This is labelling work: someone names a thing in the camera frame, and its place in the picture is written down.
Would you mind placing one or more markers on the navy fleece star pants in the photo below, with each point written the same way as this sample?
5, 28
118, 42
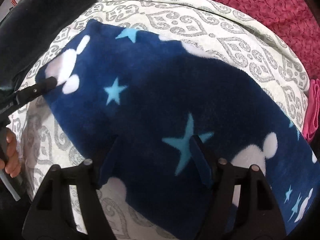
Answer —
155, 93

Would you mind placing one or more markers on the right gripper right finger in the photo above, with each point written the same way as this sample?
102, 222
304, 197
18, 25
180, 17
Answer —
241, 203

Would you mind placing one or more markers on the pink folded garment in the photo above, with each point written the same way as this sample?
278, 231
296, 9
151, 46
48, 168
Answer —
311, 122

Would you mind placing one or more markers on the black cushion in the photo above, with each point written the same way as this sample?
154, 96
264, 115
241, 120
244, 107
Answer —
28, 31

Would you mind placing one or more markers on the grey patterned seat cover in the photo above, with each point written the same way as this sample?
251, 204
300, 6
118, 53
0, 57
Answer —
201, 23

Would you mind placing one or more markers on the red patterned sofa backrest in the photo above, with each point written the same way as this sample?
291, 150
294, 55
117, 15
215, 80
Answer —
295, 21

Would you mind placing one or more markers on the person left hand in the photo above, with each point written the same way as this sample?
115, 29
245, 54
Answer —
12, 167

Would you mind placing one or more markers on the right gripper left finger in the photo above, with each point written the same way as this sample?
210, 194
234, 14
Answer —
50, 215

